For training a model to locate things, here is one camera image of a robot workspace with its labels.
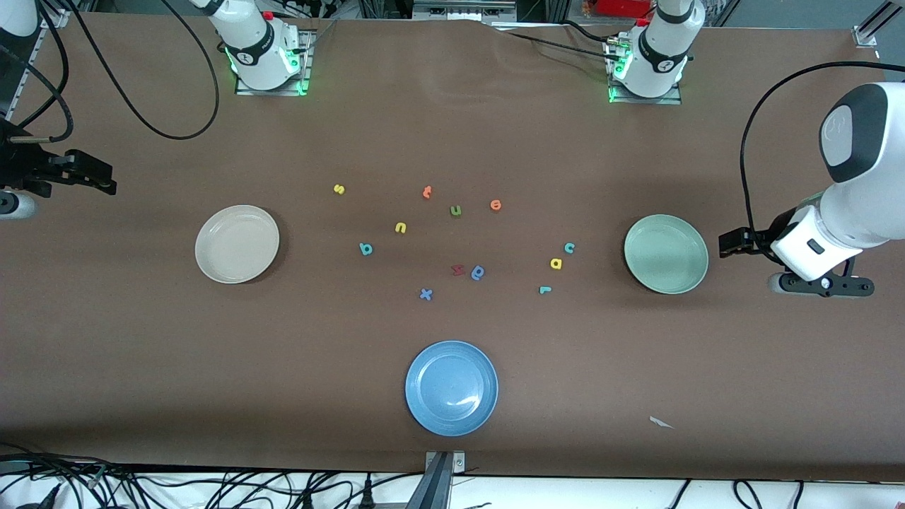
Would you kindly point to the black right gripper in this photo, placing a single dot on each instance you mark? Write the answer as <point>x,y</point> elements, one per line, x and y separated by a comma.
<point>21,164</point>

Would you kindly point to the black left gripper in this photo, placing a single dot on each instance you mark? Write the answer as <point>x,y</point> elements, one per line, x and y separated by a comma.
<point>768,232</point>

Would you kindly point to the green round plate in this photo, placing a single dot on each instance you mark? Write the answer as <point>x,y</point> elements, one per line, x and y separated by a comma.
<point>666,254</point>

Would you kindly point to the beige round plate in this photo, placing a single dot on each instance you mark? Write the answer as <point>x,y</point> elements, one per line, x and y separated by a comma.
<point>237,244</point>

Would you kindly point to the brown table cover sheet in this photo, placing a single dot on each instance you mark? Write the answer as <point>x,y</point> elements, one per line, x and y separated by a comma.
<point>141,353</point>

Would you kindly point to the white paper scrap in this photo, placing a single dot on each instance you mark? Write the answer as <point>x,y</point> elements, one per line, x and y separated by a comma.
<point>660,422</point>

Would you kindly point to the red box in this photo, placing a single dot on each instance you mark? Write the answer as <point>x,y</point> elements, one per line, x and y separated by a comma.
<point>622,7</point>

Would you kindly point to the blue round plate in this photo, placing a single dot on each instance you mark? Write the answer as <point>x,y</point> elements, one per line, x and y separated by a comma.
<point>451,389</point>

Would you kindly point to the grey metal device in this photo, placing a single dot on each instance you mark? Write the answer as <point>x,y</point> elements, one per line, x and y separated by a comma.
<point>459,10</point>

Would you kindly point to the aluminium frame rail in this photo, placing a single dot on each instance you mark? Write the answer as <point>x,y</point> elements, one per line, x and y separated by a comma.
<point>53,18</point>

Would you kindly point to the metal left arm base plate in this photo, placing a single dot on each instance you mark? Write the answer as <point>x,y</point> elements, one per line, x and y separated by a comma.
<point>636,101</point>

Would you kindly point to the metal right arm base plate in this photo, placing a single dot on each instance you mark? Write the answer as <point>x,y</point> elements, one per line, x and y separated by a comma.
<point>247,92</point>

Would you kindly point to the aluminium corner post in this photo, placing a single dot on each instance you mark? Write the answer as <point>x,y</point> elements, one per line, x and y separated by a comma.
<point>866,34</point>

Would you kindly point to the aluminium profile with bracket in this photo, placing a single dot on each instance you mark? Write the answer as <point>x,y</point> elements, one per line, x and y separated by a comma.
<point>438,488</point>

